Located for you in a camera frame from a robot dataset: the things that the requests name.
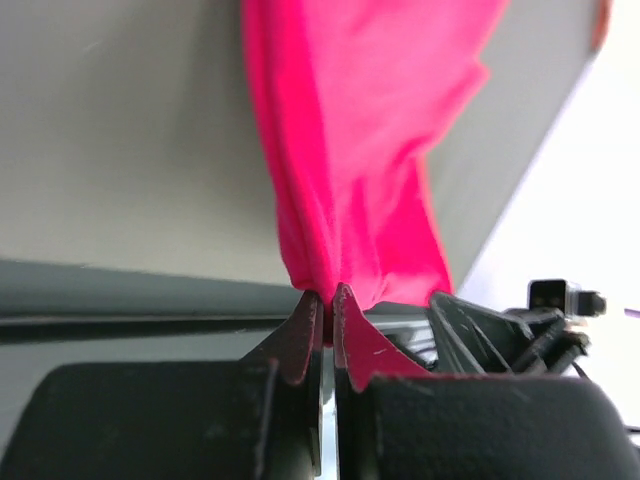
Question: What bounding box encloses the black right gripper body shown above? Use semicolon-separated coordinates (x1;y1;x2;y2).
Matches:
429;293;590;375

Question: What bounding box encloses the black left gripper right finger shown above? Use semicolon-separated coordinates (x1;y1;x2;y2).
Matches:
333;285;639;479

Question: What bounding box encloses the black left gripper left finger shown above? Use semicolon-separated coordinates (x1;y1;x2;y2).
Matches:
1;291;324;479

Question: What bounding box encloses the pink t shirt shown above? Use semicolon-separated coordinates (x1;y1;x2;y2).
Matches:
239;0;511;346

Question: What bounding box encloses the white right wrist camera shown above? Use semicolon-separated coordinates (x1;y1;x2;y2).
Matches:
528;279;607;318

